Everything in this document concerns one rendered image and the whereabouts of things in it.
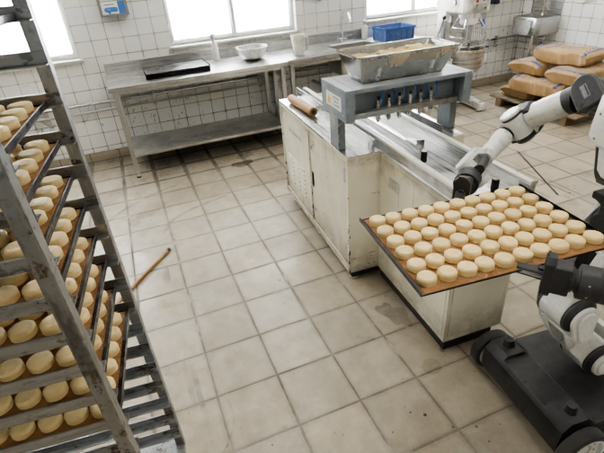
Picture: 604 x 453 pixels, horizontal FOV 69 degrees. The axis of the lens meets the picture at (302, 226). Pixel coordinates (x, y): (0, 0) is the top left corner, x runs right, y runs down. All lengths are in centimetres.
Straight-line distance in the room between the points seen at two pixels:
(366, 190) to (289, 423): 124
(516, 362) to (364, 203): 108
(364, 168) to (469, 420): 129
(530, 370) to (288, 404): 106
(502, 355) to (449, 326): 26
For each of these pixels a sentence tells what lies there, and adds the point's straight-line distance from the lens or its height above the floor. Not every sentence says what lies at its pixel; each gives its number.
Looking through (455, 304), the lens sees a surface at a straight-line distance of 218.
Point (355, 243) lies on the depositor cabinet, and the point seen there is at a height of 30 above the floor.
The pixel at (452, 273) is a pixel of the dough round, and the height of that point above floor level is 102.
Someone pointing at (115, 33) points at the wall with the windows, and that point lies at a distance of 507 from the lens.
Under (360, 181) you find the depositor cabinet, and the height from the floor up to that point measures 69.
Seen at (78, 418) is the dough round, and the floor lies 88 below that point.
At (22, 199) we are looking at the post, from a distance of 81.
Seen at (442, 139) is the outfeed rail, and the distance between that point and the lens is 243.
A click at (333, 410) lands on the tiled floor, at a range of 214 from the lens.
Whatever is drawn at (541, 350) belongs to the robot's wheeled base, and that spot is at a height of 17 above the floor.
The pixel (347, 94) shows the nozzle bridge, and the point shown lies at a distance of 221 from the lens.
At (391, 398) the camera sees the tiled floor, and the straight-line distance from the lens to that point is 219.
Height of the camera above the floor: 174
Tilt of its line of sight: 31 degrees down
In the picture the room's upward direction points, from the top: 5 degrees counter-clockwise
